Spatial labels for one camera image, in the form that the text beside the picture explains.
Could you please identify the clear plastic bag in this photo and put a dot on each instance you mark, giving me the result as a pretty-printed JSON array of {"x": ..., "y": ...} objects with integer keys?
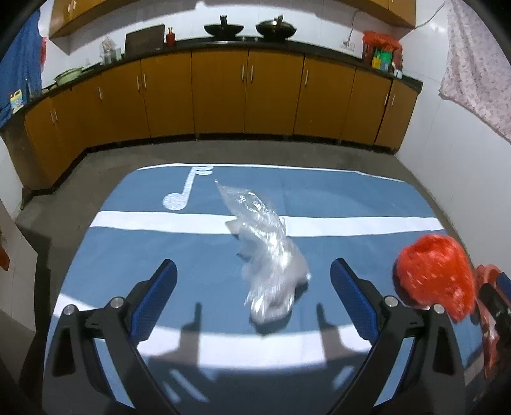
[{"x": 271, "y": 259}]

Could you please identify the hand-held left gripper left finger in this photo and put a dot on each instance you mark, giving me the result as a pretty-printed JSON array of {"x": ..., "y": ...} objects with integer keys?
[{"x": 159, "y": 295}]

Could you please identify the yellow detergent bottle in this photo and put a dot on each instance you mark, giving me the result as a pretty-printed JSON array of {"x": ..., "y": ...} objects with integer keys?
[{"x": 16, "y": 103}]

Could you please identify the black lidded wok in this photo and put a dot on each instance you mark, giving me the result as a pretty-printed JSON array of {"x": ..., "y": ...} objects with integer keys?
[{"x": 276, "y": 28}]

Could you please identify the red bottle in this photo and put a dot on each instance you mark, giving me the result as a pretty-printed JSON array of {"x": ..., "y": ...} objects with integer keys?
[{"x": 171, "y": 38}]

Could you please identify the clear bag with utensils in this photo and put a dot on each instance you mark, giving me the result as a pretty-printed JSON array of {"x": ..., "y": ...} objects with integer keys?
[{"x": 107, "y": 50}]

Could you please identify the red plastic basin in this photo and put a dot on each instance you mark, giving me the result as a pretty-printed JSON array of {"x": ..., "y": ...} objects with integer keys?
[{"x": 489, "y": 351}]

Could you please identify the brown lower kitchen cabinets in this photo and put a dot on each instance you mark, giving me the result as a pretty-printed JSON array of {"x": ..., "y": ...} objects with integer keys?
[{"x": 219, "y": 95}]

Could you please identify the brown kitchen cabinets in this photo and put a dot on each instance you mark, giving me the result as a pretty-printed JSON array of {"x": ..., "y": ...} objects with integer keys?
[
  {"x": 80, "y": 12},
  {"x": 219, "y": 95}
]

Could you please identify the red plastic bag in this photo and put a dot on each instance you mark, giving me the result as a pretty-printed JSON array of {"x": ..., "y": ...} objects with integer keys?
[
  {"x": 435, "y": 275},
  {"x": 379, "y": 40}
]

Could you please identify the yellow box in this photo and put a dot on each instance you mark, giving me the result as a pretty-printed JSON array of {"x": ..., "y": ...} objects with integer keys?
[{"x": 376, "y": 62}]

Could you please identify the red cloth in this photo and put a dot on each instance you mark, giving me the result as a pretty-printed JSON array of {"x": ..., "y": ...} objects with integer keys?
[{"x": 4, "y": 259}]

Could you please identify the black kitchen countertop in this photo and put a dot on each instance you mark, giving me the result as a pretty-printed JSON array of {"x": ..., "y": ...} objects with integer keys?
[{"x": 319, "y": 50}]

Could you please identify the brown cutting board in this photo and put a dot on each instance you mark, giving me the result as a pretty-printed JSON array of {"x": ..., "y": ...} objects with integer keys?
[{"x": 143, "y": 40}]

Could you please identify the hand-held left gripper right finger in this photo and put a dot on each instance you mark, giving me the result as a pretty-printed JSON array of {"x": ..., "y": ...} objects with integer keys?
[{"x": 351, "y": 295}]

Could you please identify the blue mat with white print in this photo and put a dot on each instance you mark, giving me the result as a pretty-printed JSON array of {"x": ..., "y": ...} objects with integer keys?
[{"x": 159, "y": 239}]

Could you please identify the green box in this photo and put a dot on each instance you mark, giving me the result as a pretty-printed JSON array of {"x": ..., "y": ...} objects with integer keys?
[{"x": 383, "y": 54}]

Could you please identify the green basin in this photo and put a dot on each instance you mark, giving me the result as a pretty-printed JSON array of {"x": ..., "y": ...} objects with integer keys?
[{"x": 68, "y": 76}]

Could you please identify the pink floral cloth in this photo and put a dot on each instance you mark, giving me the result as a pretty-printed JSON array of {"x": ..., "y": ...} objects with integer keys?
[{"x": 475, "y": 72}]

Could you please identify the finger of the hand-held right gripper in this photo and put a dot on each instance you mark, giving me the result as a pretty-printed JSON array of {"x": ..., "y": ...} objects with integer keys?
[{"x": 495, "y": 299}]

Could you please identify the blue hanging cloth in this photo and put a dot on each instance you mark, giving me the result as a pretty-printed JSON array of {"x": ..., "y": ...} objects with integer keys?
[{"x": 24, "y": 60}]

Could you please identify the brown upper kitchen cabinets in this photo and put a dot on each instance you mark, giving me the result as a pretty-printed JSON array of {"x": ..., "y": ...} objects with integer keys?
[{"x": 80, "y": 12}]

